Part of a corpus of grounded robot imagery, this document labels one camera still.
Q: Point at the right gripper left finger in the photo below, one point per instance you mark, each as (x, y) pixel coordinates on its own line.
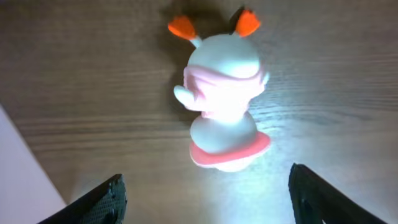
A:
(105, 204)

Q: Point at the pink white bunny figurine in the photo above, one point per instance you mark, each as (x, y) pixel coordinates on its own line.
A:
(223, 74)

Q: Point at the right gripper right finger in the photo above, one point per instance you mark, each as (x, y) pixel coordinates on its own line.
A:
(315, 201)

